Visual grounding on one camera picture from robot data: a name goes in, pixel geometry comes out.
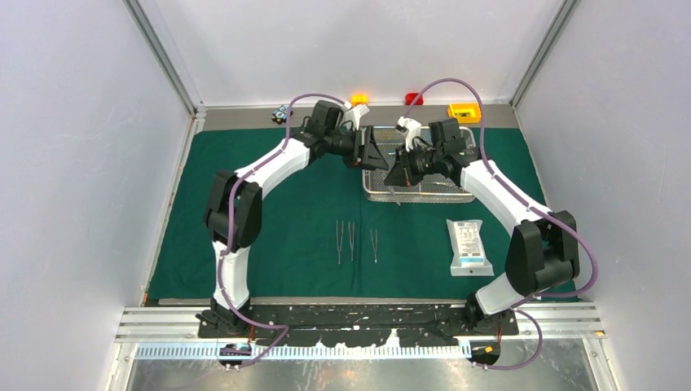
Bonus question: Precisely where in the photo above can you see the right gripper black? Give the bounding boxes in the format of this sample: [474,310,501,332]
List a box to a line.
[385,141,443,187]

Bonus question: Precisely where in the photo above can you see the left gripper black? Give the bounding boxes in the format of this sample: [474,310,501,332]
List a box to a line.
[324,125,388,172]

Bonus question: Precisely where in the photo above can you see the yellow toy block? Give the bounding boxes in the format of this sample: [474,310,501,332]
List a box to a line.
[447,103,482,124]

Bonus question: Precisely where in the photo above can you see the red toy brick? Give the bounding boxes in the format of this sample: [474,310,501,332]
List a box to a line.
[404,92,425,106]

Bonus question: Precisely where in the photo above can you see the long steel forceps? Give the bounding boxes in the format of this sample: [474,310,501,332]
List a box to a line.
[336,221,345,265]

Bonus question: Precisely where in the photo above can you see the small blue black toy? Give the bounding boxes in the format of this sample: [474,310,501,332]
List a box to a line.
[271,105,293,125]

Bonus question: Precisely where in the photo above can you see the orange toy brick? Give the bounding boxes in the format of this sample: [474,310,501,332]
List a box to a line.
[350,94,369,106]

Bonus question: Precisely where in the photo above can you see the aluminium frame rail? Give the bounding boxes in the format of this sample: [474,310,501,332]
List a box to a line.
[115,301,607,343]

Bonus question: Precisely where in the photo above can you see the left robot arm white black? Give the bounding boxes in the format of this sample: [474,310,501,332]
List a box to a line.
[198,100,388,337]

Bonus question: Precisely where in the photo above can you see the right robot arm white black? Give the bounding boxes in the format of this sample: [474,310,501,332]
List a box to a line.
[385,116,580,335]

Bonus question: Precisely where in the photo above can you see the thin steel tweezers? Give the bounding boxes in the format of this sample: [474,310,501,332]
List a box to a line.
[370,229,378,264]

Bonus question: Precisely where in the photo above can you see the steel spatula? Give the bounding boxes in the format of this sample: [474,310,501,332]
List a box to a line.
[348,222,355,262]

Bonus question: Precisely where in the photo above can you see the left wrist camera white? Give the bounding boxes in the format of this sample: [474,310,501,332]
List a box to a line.
[343,103,370,130]

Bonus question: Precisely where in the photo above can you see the green surgical cloth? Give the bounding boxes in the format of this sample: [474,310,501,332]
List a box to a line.
[148,128,510,300]

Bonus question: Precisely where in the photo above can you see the metal mesh tray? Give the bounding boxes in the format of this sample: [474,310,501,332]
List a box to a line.
[362,125,475,204]

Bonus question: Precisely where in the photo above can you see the white paper packet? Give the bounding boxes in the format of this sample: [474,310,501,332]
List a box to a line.
[447,219,495,277]

